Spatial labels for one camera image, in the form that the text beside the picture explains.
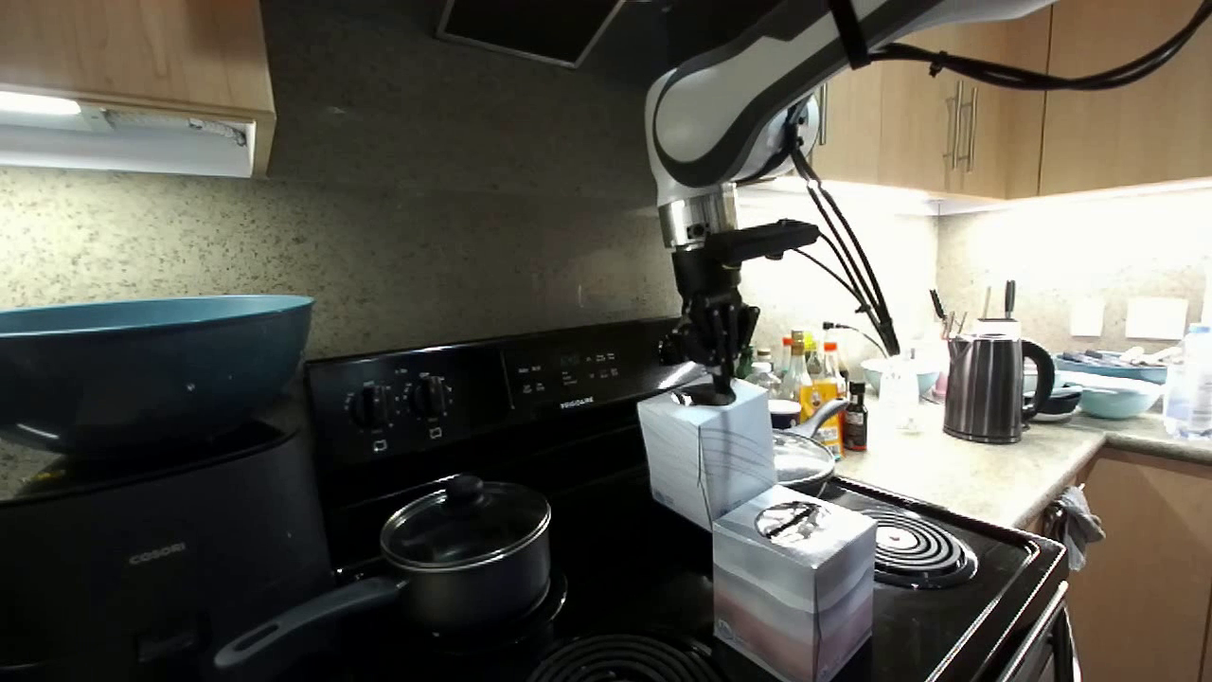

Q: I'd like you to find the clear water bottle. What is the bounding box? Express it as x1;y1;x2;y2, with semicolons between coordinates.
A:
1157;323;1212;442

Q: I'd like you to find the small coil burner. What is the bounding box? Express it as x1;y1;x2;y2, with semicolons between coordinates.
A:
868;504;983;591

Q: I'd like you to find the black range hood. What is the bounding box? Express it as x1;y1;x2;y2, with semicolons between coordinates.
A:
431;0;633;72

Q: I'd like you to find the light blue small bowl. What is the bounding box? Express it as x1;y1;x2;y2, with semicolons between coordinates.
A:
1073;376;1165;426

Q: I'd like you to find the grey dish towel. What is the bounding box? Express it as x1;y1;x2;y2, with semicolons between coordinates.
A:
1054;484;1108;573

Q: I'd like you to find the large blue bowl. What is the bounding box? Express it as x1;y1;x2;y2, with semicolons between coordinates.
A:
0;292;319;467

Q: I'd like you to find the steel electric kettle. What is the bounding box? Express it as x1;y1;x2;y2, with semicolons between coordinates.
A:
944;316;1061;447

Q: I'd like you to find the black electric stove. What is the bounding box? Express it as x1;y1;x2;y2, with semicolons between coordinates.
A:
300;309;1074;682

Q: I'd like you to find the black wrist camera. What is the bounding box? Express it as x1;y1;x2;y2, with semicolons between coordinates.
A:
722;217;824;266

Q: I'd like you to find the wooden base cabinet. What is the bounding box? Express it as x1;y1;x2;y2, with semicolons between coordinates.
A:
1065;442;1212;682

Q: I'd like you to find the grey striped tissue box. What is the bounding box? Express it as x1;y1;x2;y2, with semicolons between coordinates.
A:
633;376;781;530

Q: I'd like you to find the dark sauce bottle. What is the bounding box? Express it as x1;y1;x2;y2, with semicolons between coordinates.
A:
842;376;872;455

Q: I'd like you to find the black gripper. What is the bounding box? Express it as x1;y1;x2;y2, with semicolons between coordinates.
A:
662;232;766;410

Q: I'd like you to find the thin black camera cable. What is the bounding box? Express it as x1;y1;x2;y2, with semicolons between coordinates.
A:
784;117;905;361

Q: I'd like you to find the white plastic container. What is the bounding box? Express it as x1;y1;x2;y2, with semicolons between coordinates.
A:
874;347;929;436

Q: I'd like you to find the steel pan with lid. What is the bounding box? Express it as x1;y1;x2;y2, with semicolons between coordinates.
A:
766;397;847;491

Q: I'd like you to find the black oven door handle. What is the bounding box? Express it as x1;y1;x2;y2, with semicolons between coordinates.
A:
997;588;1087;682

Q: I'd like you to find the white under-cabinet light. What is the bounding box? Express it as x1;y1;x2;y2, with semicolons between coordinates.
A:
0;88;261;181

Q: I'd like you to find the large coil burner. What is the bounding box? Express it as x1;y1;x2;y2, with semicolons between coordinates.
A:
525;628;722;682

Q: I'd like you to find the white wall outlet plate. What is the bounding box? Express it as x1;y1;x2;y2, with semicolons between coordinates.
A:
1069;299;1108;340
1122;297;1188;340

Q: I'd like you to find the black saucepan with glass lid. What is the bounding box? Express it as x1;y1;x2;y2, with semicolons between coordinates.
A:
208;471;559;679

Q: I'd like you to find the wooden wall cabinet with handles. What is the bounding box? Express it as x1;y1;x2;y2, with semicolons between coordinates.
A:
811;0;1212;206

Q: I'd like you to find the black kitchen appliance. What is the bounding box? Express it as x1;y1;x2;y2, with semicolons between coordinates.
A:
0;421;337;682

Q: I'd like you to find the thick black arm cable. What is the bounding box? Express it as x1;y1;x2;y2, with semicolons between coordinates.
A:
824;0;1212;96

